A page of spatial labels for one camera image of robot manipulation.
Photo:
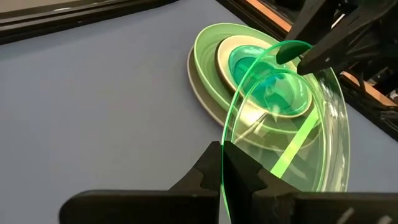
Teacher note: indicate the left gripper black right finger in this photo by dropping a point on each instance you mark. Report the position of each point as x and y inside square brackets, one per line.
[255, 196]

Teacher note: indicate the white plastic plate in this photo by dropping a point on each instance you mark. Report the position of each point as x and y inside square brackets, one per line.
[224, 68]

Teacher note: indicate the clear green plastic plate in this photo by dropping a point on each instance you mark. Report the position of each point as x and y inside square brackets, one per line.
[311, 149]
[237, 73]

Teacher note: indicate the clear blue plastic plate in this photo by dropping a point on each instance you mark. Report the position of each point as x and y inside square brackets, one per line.
[245, 79]
[248, 62]

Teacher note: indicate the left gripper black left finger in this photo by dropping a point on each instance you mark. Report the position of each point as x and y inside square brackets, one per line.
[192, 202]

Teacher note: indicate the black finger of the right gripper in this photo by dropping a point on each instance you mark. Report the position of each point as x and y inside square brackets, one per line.
[335, 43]
[311, 21]

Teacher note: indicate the large opaque green plate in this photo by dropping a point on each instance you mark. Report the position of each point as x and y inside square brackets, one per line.
[208, 62]

